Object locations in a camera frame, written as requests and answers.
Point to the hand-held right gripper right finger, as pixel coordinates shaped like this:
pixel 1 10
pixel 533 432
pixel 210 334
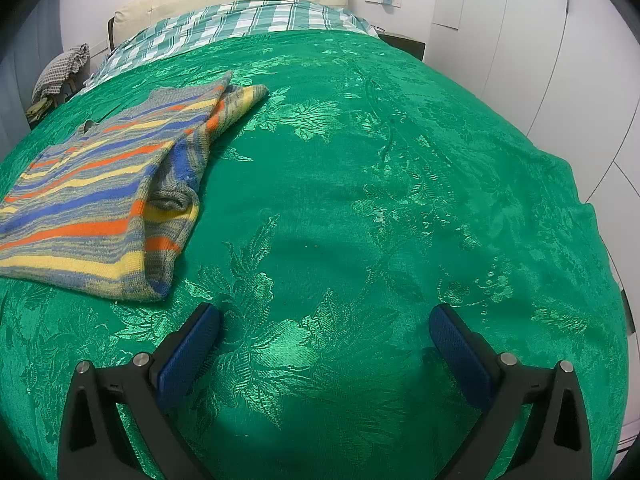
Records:
pixel 462 355

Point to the white wardrobe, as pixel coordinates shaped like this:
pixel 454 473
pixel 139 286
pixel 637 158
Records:
pixel 550 60

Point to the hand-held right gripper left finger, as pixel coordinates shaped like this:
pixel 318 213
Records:
pixel 187 355

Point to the grey checked cloth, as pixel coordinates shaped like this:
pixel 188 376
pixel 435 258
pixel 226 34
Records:
pixel 60 72

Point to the striped knit sweater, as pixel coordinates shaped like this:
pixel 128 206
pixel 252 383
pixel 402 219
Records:
pixel 100 200

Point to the green floral bedspread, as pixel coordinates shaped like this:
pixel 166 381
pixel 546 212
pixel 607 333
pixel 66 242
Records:
pixel 350 200

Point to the green white plaid sheet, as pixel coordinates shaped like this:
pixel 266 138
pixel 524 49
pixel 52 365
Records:
pixel 240 22

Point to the yellow green cloth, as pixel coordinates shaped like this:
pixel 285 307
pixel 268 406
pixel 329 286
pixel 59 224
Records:
pixel 37 109

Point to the dark nightstand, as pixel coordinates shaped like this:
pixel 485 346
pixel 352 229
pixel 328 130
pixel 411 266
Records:
pixel 405 42

